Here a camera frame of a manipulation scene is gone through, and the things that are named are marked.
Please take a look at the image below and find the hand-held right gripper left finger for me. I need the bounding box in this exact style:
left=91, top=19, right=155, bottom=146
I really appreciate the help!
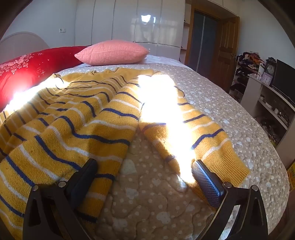
left=22, top=158, right=98, bottom=240

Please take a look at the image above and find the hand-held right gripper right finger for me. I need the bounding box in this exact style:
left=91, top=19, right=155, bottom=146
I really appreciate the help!
left=191, top=159, right=269, bottom=240

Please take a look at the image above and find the yellow striped knit sweater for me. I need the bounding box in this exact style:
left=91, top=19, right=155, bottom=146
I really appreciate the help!
left=0, top=68, right=251, bottom=238

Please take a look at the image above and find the pile of clothes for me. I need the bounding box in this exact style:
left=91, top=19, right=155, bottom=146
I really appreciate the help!
left=237, top=52, right=265, bottom=67

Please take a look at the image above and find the beige dotted quilted bedspread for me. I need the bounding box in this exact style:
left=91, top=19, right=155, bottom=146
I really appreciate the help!
left=55, top=55, right=290, bottom=240

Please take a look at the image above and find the yellow printed box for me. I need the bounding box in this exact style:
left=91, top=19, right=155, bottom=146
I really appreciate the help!
left=287, top=160, right=295, bottom=185

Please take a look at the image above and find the white shelf desk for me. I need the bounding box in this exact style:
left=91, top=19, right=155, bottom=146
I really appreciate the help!
left=241, top=75, right=295, bottom=167

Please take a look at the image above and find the shoe rack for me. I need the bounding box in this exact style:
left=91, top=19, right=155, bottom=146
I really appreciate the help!
left=229, top=55, right=261, bottom=102

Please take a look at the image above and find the red floral pillow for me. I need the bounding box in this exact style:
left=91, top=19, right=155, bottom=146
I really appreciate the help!
left=0, top=46, right=89, bottom=111

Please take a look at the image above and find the pink pillow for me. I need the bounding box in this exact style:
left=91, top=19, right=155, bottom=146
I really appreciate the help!
left=74, top=40, right=149, bottom=66

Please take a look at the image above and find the black monitor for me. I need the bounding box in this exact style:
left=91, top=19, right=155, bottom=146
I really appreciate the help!
left=272, top=59, right=295, bottom=100

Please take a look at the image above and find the ornate dark mantel clock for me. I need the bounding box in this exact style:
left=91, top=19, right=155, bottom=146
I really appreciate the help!
left=265, top=58, right=276, bottom=76

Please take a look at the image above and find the wooden door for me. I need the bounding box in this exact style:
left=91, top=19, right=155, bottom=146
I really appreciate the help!
left=217, top=17, right=240, bottom=93

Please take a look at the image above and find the white curved headboard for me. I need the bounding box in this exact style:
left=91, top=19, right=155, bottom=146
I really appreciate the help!
left=0, top=32, right=50, bottom=61

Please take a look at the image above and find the white glossy wardrobe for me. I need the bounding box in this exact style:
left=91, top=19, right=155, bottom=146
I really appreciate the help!
left=75, top=0, right=186, bottom=61

